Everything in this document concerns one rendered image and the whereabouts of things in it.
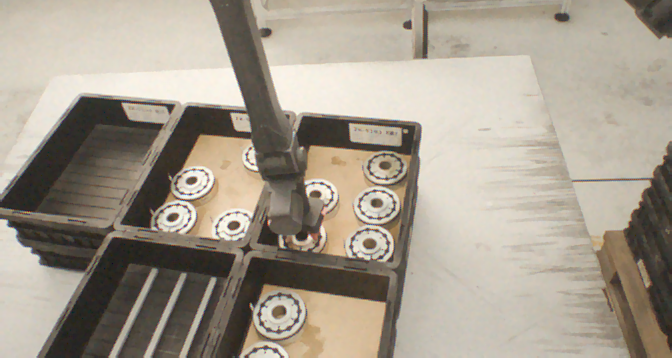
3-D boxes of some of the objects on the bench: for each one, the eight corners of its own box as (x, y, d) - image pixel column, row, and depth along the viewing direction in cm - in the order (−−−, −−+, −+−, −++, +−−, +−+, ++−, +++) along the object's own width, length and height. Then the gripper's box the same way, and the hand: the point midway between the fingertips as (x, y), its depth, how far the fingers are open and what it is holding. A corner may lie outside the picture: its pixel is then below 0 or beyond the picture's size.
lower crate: (112, 151, 163) (96, 122, 154) (207, 162, 157) (195, 132, 148) (37, 267, 138) (12, 240, 129) (146, 285, 132) (128, 258, 123)
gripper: (323, 182, 106) (331, 226, 118) (271, 172, 109) (284, 217, 121) (312, 211, 102) (321, 253, 114) (259, 200, 105) (273, 243, 117)
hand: (301, 232), depth 117 cm, fingers open, 6 cm apart
